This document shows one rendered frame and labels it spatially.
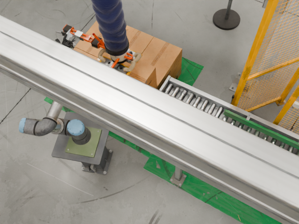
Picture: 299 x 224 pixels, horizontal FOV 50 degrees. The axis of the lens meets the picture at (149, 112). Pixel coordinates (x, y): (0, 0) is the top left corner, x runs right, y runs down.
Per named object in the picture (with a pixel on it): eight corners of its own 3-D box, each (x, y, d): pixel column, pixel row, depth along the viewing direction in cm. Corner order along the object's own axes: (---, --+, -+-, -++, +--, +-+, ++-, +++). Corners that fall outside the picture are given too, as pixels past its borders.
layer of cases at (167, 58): (181, 67, 426) (182, 48, 390) (143, 127, 390) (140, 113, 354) (107, 34, 458) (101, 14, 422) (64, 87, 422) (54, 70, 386)
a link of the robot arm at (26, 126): (69, 135, 312) (33, 138, 238) (52, 131, 314) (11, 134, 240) (72, 119, 312) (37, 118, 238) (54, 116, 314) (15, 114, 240)
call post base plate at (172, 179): (187, 175, 375) (187, 175, 373) (180, 186, 370) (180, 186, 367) (175, 169, 379) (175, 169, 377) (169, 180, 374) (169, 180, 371)
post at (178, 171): (182, 177, 375) (185, 147, 285) (179, 182, 372) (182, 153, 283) (176, 174, 377) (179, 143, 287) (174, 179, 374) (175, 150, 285)
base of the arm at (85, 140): (90, 145, 316) (87, 142, 307) (70, 144, 317) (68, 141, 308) (92, 127, 324) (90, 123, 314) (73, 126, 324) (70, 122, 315)
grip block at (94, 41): (103, 42, 317) (102, 38, 312) (98, 49, 314) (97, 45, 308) (96, 39, 319) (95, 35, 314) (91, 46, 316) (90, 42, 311)
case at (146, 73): (157, 87, 368) (155, 67, 332) (138, 114, 354) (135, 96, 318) (114, 66, 384) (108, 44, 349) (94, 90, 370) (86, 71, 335)
